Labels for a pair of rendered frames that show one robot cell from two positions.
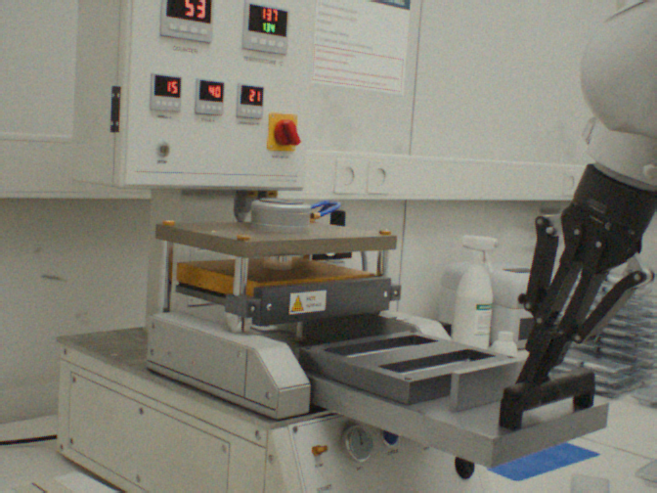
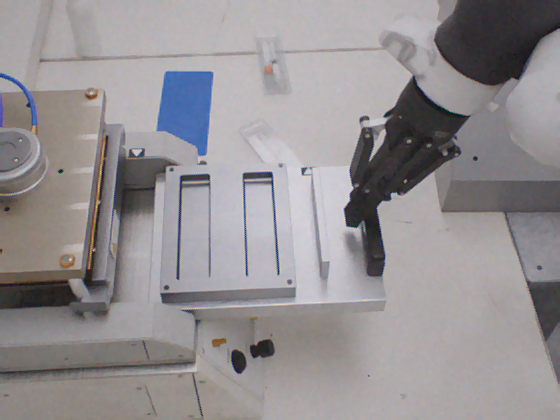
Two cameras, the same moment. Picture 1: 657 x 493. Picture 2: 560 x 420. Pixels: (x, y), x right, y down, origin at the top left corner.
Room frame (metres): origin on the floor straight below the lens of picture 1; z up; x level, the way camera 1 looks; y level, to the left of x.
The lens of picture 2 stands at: (0.62, 0.25, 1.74)
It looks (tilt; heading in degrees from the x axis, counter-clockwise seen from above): 53 degrees down; 311
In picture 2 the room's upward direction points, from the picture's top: 1 degrees clockwise
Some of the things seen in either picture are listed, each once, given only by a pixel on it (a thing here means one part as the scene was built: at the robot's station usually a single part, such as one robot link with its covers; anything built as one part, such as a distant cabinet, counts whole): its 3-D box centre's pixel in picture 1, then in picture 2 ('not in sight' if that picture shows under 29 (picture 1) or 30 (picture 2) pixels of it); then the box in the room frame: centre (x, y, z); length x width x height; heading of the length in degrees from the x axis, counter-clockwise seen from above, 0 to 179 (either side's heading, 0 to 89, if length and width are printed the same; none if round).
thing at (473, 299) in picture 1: (475, 291); not in sight; (1.99, -0.33, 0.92); 0.09 x 0.08 x 0.25; 53
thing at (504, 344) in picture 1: (502, 370); (82, 21); (1.68, -0.35, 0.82); 0.05 x 0.05 x 0.14
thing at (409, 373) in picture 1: (410, 363); (227, 228); (1.03, -0.10, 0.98); 0.20 x 0.17 x 0.03; 135
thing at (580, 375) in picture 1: (549, 396); (369, 219); (0.90, -0.23, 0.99); 0.15 x 0.02 x 0.04; 135
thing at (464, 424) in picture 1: (441, 382); (264, 231); (0.99, -0.14, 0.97); 0.30 x 0.22 x 0.08; 45
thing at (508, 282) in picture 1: (503, 302); not in sight; (2.11, -0.42, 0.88); 0.25 x 0.20 x 0.17; 40
